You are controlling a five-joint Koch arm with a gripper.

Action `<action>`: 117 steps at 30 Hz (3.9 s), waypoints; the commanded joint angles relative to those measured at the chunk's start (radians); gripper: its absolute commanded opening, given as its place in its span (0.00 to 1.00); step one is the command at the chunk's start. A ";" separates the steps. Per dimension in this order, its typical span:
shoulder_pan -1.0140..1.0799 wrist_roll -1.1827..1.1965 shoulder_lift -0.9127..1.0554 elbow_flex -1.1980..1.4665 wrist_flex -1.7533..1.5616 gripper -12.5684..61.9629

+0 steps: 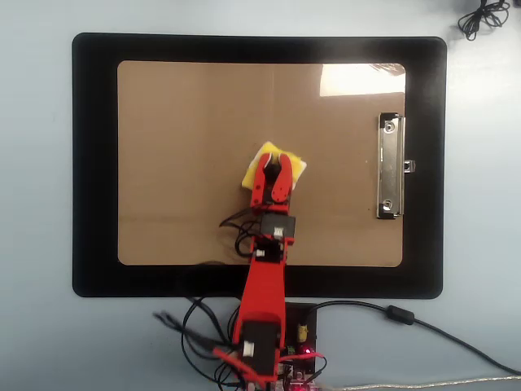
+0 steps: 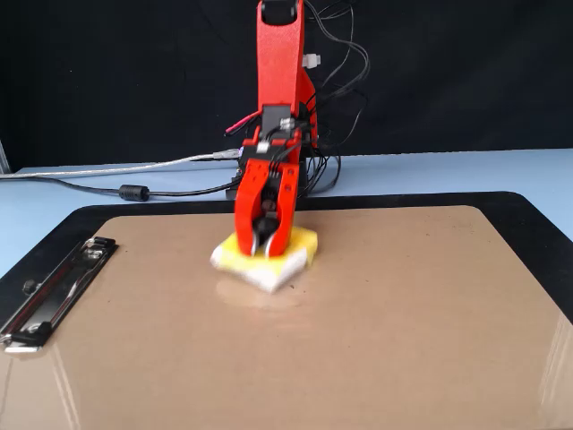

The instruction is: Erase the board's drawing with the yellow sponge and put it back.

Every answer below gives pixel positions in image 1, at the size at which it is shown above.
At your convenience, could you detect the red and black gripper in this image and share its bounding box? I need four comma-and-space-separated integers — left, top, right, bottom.
249, 151, 294, 215

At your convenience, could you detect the yellow sponge with black knob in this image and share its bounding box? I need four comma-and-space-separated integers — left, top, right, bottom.
240, 140, 309, 191

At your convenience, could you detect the brown clipboard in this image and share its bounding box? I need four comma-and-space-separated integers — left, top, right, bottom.
116, 60, 407, 269

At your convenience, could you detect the silver metal clipboard clip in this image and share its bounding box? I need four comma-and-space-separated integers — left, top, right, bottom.
374, 112, 417, 221

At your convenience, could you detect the controller circuit board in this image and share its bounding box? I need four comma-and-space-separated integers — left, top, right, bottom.
278, 344, 325, 391

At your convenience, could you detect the black rubber mat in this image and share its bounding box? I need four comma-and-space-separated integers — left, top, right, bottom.
71, 32, 449, 300

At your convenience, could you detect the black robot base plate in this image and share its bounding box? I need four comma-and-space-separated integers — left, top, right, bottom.
283, 302, 319, 367

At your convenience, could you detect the black servo wire bundle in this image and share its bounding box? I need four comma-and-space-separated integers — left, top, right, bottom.
151, 208, 264, 389

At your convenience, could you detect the black power cable with ferrite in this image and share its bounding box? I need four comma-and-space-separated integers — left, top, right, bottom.
301, 300, 521, 376

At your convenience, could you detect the silver braided USB cable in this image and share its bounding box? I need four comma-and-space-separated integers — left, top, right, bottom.
320, 375, 521, 391

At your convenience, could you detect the coiled thin black cable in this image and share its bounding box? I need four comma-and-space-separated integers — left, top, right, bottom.
457, 0, 511, 42

